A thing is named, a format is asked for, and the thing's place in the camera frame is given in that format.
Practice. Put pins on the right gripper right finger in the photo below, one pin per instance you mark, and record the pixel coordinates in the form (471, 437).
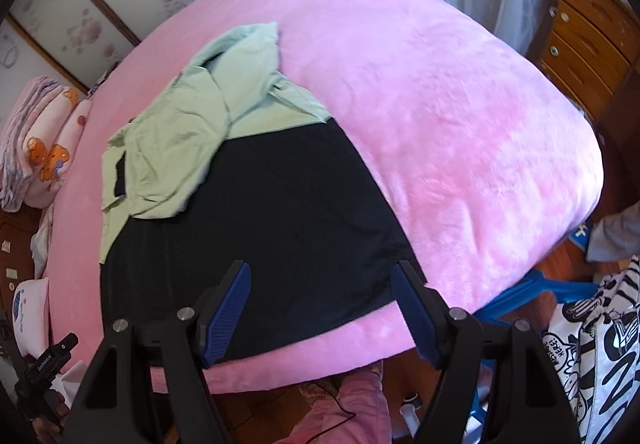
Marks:
(451, 340)

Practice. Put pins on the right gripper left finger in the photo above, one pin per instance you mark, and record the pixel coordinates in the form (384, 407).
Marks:
(192, 340)

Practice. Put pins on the light green hooded jacket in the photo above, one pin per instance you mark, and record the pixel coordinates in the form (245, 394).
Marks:
(235, 162)

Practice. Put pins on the person left hand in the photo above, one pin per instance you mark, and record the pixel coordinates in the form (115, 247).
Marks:
(47, 431)

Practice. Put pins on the white pink small pillow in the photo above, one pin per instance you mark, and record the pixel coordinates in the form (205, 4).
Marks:
(30, 316)

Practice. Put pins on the pink patterned pants leg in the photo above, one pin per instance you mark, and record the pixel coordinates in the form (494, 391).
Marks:
(354, 411)

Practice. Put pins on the brown wooden headboard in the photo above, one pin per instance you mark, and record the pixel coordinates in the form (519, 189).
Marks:
(16, 264)

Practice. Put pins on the black white printed bag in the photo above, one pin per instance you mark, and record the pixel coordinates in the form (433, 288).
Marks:
(593, 345)

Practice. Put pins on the white crumpled cloth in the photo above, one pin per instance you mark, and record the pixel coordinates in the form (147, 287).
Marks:
(40, 242)

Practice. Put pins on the pink bed sheet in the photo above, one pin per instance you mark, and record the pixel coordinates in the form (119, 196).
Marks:
(485, 163)

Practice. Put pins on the striped purple folded blanket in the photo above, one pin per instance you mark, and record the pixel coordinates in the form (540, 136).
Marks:
(16, 170)

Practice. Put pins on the pink cartoon folded quilt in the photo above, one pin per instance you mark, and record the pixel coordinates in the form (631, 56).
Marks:
(50, 143)

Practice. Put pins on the wooden chest of drawers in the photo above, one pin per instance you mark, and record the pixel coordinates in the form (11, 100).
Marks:
(590, 51)

